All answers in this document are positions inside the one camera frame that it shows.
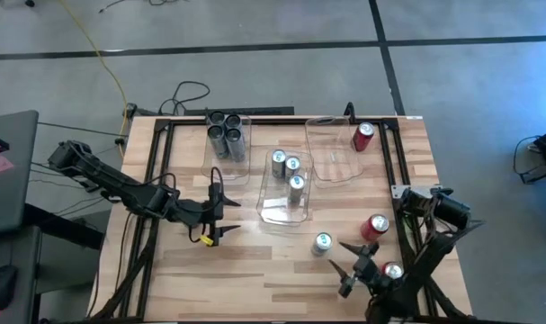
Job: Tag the tall grey can blue band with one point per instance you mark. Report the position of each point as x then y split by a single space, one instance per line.
233 121
217 118
236 148
218 144

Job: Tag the black computer mouse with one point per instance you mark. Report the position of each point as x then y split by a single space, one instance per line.
2 283

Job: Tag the long black bar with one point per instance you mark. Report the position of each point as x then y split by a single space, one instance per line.
254 110

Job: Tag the black aluminium table frame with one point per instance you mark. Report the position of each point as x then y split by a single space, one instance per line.
158 148

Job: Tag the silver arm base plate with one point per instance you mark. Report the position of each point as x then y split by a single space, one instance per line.
398 191

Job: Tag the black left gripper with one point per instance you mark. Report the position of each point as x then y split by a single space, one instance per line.
196 213

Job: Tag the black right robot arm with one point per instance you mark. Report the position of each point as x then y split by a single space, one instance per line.
427 252

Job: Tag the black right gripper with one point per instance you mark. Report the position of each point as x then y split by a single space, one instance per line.
367 272

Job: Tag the dark grey desk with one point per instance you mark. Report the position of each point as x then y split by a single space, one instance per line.
29 270

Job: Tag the red Coca-Cola can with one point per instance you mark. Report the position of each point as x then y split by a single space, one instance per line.
373 228
394 270
362 137

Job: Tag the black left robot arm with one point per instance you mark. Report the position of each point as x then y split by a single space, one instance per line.
119 189

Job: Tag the black clamp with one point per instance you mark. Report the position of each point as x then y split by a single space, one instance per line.
350 112

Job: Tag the clear plastic bin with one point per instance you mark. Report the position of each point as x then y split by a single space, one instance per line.
277 211
230 173
333 166

